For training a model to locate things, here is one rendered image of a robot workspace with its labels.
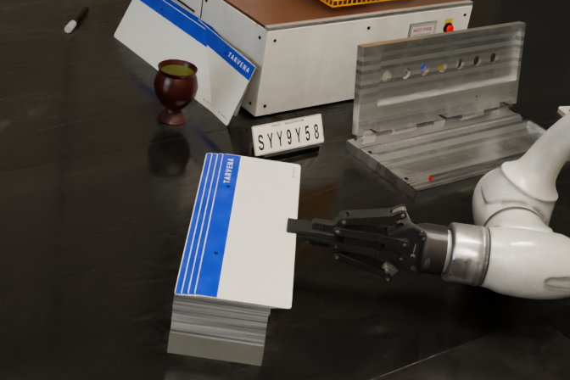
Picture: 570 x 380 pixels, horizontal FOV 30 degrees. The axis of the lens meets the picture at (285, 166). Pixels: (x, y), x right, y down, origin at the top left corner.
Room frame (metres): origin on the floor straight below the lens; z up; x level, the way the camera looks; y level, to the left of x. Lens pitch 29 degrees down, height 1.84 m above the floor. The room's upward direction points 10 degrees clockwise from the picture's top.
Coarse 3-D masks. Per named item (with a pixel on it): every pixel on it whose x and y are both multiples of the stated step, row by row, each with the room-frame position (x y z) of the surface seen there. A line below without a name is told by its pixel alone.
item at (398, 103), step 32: (448, 32) 1.98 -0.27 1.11; (480, 32) 2.03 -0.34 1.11; (512, 32) 2.10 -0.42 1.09; (384, 64) 1.87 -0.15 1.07; (416, 64) 1.93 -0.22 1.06; (448, 64) 1.98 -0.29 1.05; (480, 64) 2.04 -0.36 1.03; (512, 64) 2.10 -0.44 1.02; (384, 96) 1.87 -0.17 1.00; (416, 96) 1.92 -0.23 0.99; (448, 96) 1.96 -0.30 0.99; (480, 96) 2.02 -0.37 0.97; (512, 96) 2.08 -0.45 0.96; (352, 128) 1.82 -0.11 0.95; (384, 128) 1.85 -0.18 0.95
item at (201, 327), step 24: (192, 216) 1.34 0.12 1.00; (192, 240) 1.27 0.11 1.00; (192, 312) 1.14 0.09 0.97; (216, 312) 1.14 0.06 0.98; (240, 312) 1.14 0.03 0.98; (264, 312) 1.15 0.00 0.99; (192, 336) 1.14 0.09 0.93; (216, 336) 1.14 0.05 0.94; (240, 336) 1.14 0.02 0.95; (264, 336) 1.15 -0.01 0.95; (240, 360) 1.14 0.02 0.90
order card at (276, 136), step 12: (288, 120) 1.78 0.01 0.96; (300, 120) 1.80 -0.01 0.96; (312, 120) 1.82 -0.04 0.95; (252, 132) 1.73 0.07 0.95; (264, 132) 1.74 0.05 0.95; (276, 132) 1.76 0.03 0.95; (288, 132) 1.77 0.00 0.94; (300, 132) 1.79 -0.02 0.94; (312, 132) 1.81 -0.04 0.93; (264, 144) 1.73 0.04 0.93; (276, 144) 1.75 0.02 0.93; (288, 144) 1.77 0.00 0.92; (300, 144) 1.78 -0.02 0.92
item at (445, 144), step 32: (416, 128) 1.93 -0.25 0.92; (448, 128) 1.95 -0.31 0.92; (480, 128) 1.98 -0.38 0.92; (512, 128) 2.01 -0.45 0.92; (384, 160) 1.76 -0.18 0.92; (416, 160) 1.79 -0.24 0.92; (448, 160) 1.81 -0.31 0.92; (480, 160) 1.83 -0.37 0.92; (416, 192) 1.67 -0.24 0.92; (448, 192) 1.72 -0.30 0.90
